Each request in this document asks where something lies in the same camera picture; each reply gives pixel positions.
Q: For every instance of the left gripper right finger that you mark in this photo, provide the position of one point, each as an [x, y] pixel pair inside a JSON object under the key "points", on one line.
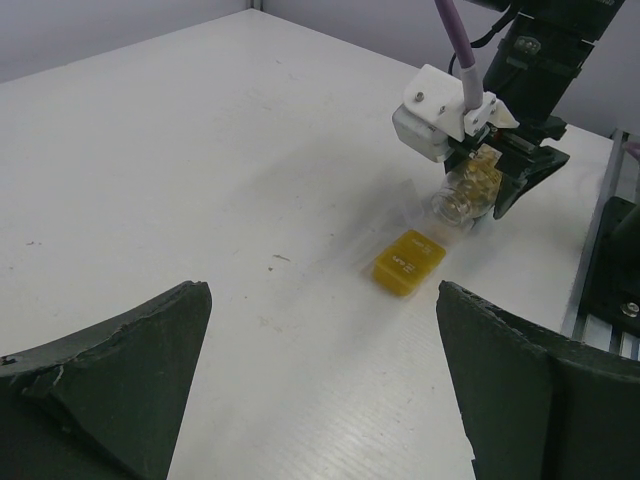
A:
{"points": [[536, 404]]}

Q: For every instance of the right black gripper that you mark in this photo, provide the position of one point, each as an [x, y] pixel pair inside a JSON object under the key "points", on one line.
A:
{"points": [[524, 162]]}

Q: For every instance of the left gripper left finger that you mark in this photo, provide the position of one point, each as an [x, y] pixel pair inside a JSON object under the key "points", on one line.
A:
{"points": [[105, 402]]}

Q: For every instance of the clear bottle yellow pills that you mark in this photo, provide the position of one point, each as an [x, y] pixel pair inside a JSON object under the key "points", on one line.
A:
{"points": [[470, 189]]}

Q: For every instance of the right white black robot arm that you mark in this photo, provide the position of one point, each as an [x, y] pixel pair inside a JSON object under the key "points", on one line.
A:
{"points": [[544, 49]]}

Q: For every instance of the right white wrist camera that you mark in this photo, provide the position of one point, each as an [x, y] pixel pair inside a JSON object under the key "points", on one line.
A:
{"points": [[438, 108]]}

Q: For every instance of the aluminium mounting rail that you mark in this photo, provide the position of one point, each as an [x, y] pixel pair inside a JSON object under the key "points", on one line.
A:
{"points": [[621, 180]]}

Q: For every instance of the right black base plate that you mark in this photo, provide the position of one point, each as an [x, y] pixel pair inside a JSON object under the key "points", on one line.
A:
{"points": [[612, 284]]}

